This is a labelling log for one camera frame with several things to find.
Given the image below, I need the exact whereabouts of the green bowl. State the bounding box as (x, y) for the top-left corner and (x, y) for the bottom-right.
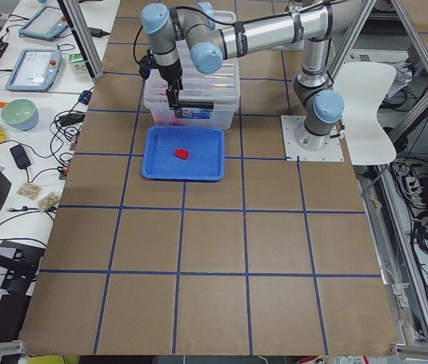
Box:
(1, 99), (39, 131)

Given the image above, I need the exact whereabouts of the white chair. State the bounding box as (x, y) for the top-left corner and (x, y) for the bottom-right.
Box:
(333, 61), (396, 166)

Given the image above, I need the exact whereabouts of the lower teach pendant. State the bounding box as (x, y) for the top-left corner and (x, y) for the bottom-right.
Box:
(5, 49), (62, 92)

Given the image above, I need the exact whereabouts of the snack bag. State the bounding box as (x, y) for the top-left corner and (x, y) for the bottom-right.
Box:
(38, 192), (60, 212)
(17, 183), (42, 200)

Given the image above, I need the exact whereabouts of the green white carton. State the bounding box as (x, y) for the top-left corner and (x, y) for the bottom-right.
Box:
(67, 53), (89, 74)

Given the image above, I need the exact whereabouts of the blue tray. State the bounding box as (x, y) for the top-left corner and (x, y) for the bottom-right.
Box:
(142, 126), (225, 182)

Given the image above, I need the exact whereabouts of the upper teach pendant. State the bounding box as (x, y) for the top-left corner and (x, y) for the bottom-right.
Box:
(18, 6), (68, 41)

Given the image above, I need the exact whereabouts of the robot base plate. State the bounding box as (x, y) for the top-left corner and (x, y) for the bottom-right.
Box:
(281, 115), (344, 162)

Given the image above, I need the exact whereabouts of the teach pendant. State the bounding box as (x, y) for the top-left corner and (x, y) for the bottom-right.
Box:
(18, 6), (68, 41)
(5, 49), (62, 92)

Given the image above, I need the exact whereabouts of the red block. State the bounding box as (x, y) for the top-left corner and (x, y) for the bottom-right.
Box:
(173, 148), (189, 160)

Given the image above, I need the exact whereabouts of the clear plastic storage box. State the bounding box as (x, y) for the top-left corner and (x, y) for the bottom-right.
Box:
(141, 2), (240, 130)

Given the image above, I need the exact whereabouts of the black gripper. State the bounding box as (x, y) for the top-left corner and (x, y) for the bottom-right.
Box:
(159, 58), (183, 109)

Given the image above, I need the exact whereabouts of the black power adapter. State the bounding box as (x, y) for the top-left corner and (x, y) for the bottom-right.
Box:
(10, 144), (31, 170)

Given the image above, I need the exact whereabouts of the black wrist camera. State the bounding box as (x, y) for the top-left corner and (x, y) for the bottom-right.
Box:
(139, 55), (154, 80)

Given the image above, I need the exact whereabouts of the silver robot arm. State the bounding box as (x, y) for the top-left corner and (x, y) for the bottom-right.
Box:
(137, 1), (359, 151)

